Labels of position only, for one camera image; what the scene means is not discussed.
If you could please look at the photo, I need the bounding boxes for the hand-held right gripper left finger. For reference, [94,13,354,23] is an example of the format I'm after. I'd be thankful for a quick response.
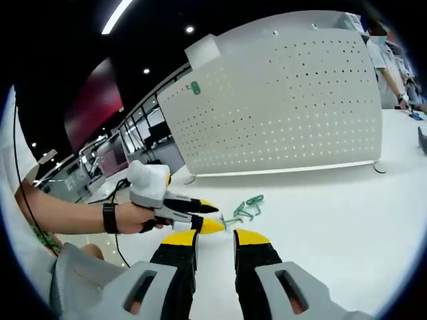
[96,229,201,320]

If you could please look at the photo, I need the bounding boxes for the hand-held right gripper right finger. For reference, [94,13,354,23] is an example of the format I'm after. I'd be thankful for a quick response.
[232,228,368,320]

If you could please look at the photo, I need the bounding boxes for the white perforated mounting plate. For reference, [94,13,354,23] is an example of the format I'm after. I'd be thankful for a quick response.
[156,25,388,186]

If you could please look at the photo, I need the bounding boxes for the person's left hand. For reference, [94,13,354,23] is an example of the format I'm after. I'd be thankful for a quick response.
[116,201,165,234]

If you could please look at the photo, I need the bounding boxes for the black wristwatch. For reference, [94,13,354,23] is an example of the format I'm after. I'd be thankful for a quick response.
[102,203,119,234]

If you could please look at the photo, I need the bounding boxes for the person's bare knee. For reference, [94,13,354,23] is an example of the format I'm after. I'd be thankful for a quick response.
[82,243,105,260]

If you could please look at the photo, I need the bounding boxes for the person's grey shorts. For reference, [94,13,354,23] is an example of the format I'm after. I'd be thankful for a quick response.
[49,242,141,320]

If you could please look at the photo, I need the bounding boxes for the person's white shirt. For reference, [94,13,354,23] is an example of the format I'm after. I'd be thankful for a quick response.
[0,85,41,207]

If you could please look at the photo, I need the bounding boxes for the long ceiling light strip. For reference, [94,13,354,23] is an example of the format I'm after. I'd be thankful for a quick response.
[101,0,135,35]

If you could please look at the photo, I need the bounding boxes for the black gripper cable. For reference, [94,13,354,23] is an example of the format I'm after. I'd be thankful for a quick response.
[108,178,131,269]

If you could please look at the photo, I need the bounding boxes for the dark red wall panel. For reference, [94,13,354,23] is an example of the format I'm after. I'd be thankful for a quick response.
[63,57,125,151]

